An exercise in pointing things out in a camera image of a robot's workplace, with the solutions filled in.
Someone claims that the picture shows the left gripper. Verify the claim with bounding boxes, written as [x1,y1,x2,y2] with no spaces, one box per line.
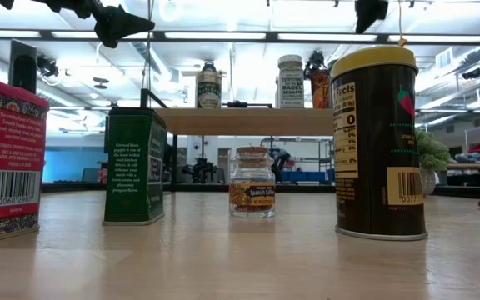
[31,0,157,50]

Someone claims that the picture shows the orange taco seasoning pouch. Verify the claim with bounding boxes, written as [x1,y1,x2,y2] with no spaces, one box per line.
[308,67,333,110]

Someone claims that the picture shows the white-lid glass spice jar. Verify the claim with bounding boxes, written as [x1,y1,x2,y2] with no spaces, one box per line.
[276,53,306,110]

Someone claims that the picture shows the furikake seasoning jar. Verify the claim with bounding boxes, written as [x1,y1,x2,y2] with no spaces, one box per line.
[195,69,223,110]

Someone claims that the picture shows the yellow-lid brown spice can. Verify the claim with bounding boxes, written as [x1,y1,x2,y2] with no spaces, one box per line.
[330,44,429,243]

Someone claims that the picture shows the green black-pepper tin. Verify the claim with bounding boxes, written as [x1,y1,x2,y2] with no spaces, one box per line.
[101,107,168,228]

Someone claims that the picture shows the red-lid patterned paprika tin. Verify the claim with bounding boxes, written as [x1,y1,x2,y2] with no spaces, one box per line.
[0,75,51,246]

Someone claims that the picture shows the small cork-lid saffron jar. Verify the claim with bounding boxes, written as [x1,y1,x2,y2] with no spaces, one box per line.
[228,145,277,219]

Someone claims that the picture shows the wooden shelf black metal legs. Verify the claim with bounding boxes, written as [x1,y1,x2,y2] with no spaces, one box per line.
[139,87,335,188]

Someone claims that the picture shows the artificial green potted plant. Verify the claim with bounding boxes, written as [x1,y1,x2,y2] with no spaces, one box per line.
[414,127,453,197]

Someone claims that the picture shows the background wooden workbench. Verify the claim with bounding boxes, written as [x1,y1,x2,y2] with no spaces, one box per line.
[447,162,480,188]

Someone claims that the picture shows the black rectangular upright post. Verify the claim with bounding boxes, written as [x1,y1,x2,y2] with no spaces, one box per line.
[8,39,39,96]

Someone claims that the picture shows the blue wall panel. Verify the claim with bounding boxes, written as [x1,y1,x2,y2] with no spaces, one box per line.
[42,145,110,184]

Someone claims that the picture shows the black metal table frame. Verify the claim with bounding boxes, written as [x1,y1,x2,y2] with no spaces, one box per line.
[41,182,480,199]

